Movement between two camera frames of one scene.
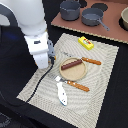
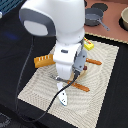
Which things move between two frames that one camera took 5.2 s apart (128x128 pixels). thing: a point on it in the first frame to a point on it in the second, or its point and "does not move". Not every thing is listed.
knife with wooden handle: x=82 y=58 does not move
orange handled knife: x=71 y=84 does not move
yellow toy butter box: x=85 y=43 does not move
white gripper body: x=41 y=48 to x=69 y=58
